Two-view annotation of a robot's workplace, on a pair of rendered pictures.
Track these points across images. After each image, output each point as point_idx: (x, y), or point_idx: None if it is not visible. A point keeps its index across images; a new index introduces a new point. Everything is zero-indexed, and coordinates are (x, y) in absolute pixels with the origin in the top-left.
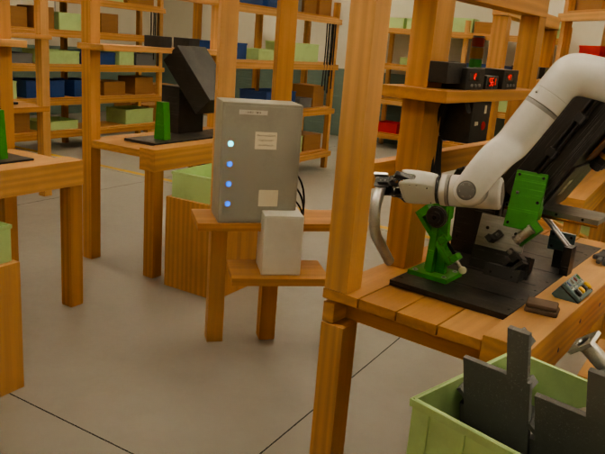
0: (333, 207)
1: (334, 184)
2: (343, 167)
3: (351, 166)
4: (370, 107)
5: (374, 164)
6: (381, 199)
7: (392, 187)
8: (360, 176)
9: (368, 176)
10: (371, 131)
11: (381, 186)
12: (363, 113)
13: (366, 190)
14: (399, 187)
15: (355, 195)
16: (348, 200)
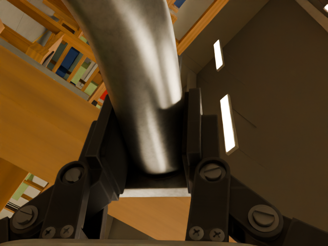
0: (2, 48)
1: (55, 80)
2: (86, 113)
3: (87, 129)
4: (181, 219)
5: (13, 191)
6: (143, 55)
7: (113, 187)
8: (57, 135)
9: (35, 158)
10: (133, 204)
11: (200, 117)
12: (185, 200)
13: (1, 138)
14: (101, 233)
15: (16, 99)
16: (8, 80)
